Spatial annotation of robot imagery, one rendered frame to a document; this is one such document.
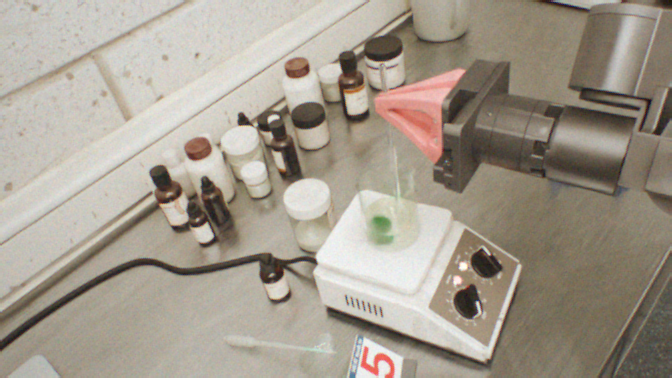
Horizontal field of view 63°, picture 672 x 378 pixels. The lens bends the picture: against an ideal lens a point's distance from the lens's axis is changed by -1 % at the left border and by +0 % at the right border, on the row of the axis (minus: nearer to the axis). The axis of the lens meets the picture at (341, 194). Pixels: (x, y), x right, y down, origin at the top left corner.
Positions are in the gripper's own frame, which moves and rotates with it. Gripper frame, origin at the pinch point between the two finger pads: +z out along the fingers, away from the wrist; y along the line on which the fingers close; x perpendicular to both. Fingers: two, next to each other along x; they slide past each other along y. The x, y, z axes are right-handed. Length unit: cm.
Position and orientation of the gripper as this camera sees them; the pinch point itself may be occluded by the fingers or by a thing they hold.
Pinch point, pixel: (385, 104)
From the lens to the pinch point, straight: 48.6
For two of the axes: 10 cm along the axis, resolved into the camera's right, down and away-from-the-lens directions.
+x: 1.5, 7.2, 6.8
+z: -8.4, -2.7, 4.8
